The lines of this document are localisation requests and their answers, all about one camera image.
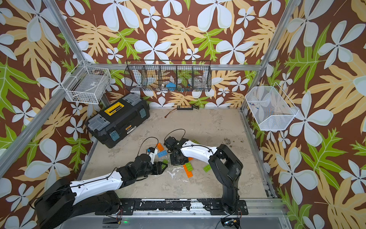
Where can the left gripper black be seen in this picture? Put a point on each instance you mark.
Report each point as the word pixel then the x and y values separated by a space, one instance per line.
pixel 158 167

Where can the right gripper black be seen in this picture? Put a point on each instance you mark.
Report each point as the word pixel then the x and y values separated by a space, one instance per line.
pixel 184 161

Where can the orange lego brick long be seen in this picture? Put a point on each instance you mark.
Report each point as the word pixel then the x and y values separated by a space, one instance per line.
pixel 189 174

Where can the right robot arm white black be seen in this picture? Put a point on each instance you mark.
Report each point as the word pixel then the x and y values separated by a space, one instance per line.
pixel 225 165

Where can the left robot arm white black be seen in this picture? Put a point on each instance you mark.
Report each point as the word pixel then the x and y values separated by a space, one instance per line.
pixel 65 200

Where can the blue flat lego plate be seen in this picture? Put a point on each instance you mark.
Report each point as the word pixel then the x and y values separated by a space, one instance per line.
pixel 162 154

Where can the orange flat lego plate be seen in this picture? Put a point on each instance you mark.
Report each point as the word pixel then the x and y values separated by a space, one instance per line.
pixel 160 147

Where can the black power strip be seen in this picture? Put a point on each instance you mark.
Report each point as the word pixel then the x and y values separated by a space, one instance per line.
pixel 184 108

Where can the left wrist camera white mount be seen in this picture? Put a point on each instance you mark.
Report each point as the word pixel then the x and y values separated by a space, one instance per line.
pixel 152 153

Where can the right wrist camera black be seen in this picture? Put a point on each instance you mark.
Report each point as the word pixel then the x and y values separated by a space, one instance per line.
pixel 170 143

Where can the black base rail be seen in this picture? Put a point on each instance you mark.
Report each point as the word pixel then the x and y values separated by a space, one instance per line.
pixel 130 206

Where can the black toolbox yellow handle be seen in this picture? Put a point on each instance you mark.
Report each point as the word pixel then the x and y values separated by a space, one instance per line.
pixel 117 121

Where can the black wire basket centre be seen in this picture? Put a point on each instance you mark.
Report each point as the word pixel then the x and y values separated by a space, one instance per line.
pixel 167 75

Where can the white wire basket left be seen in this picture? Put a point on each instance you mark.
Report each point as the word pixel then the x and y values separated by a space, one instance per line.
pixel 86 83

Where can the white wire basket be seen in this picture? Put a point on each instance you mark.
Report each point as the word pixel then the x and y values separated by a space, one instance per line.
pixel 271 107
pixel 86 83

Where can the white wire basket right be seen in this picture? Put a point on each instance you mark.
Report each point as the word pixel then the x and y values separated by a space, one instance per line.
pixel 271 107

